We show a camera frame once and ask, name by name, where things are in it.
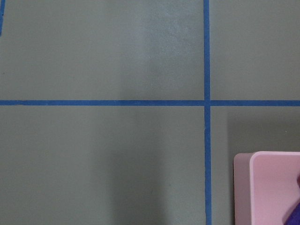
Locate purple microfiber cloth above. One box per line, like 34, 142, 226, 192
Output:
282, 173, 300, 225

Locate pink plastic tray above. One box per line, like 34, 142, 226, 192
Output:
233, 151, 300, 225

